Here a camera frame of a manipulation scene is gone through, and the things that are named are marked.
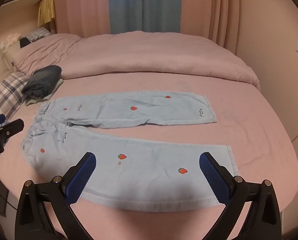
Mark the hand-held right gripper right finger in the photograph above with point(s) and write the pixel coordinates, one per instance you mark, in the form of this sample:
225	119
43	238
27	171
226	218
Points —
213	178

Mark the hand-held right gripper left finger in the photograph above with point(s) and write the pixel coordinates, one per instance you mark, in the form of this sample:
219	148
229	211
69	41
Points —
80	178

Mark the light blue strawberry pants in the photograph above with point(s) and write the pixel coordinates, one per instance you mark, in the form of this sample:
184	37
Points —
139	172

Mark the grey-blue cloth at corner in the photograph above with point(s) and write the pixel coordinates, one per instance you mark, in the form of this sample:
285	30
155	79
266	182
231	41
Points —
7	90

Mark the folded dark jeans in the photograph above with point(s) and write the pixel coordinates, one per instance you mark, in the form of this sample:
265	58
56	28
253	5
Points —
42	80

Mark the pink pillow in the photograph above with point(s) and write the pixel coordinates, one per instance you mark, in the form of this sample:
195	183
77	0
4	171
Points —
42	53

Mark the white plush toy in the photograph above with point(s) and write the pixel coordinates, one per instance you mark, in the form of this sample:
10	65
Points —
13	38

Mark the blue checked cloth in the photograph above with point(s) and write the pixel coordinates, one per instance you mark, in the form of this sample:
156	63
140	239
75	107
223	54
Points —
37	34

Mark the yellow tasselled cloth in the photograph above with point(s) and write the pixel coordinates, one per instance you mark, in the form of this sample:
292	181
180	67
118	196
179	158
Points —
46	10

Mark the pink duvet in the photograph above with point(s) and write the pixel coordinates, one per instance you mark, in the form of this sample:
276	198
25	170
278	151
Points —
151	57

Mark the pink curtain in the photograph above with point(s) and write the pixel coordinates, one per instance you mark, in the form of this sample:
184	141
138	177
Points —
208	10
80	7

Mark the blue curtain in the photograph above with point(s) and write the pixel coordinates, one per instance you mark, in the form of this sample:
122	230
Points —
141	5

